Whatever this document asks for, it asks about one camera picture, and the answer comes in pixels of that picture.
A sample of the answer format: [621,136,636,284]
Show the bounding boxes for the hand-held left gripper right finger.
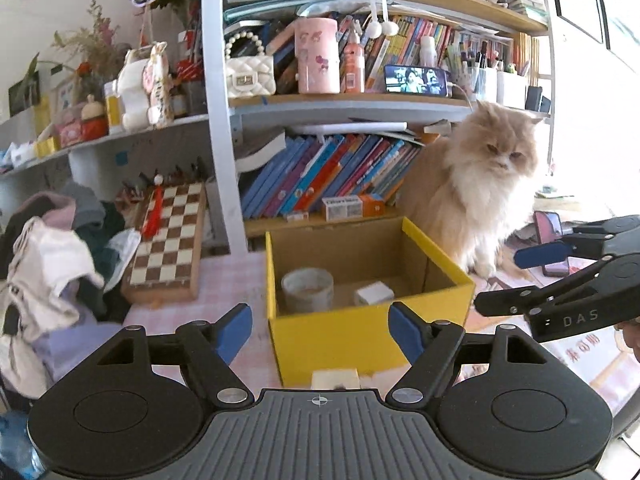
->
[384,302,550,407]

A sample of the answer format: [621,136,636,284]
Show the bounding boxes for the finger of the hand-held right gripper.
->
[514,214,640,270]
[474,255,640,318]

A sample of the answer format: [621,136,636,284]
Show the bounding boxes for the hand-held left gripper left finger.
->
[95,303,256,410]

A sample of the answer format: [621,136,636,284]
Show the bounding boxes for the yellow cardboard box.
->
[265,216,476,387]

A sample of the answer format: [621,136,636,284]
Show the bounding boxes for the small cream block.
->
[311,368,362,391]

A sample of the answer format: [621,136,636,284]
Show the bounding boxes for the pink cylinder container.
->
[294,16,342,95]

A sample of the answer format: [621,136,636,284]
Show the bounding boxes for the dark smartphone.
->
[534,210,571,278]

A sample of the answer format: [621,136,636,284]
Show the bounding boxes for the red printed paper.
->
[550,330,640,401]

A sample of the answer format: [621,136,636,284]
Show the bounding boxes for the small white box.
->
[354,281,395,306]

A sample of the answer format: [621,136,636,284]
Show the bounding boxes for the grey tape roll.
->
[281,267,335,313]

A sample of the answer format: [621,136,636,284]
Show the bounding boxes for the fluffy cream cat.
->
[397,100,551,278]

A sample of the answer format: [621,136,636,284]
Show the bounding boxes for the wooden chessboard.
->
[121,181,207,304]

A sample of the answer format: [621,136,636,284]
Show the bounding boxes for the white and orange carton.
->
[321,194,387,222]

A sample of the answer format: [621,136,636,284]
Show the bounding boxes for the red tassel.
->
[141,174,166,238]

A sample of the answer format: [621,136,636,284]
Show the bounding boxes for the white pen holder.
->
[460,65,498,103]
[497,70,528,108]

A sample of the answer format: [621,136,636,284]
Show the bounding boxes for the white and wood bookshelf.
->
[200,0,556,256]

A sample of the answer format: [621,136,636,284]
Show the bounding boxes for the row of leaning blue books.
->
[240,132,426,220]

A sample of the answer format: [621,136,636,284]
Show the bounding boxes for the pile of clothes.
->
[0,180,143,401]

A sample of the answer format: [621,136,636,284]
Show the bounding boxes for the smartphone showing video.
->
[384,64,451,97]

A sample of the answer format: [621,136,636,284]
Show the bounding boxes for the grey side shelf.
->
[0,112,211,176]

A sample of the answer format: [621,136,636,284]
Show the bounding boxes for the small white bottle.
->
[420,35,440,68]

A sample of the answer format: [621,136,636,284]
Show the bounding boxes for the red jar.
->
[80,95,108,141]

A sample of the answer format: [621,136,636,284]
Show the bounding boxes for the blue water bottle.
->
[0,410,46,480]

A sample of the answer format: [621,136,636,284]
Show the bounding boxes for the white quilted pearl handbag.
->
[223,30,277,97]

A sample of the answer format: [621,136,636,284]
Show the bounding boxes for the row of colourful upright books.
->
[365,15,501,93]

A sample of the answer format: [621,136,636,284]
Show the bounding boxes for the white plush rabbit bag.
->
[117,42,174,129]

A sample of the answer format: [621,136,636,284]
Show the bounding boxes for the pink bottle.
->
[341,22,366,93]

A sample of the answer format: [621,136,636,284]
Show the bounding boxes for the dried flower bunch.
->
[52,0,121,91]

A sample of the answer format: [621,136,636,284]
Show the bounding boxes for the white pom-pom strings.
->
[367,0,401,41]

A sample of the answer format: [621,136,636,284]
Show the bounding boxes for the dark picture frame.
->
[7,72,41,116]

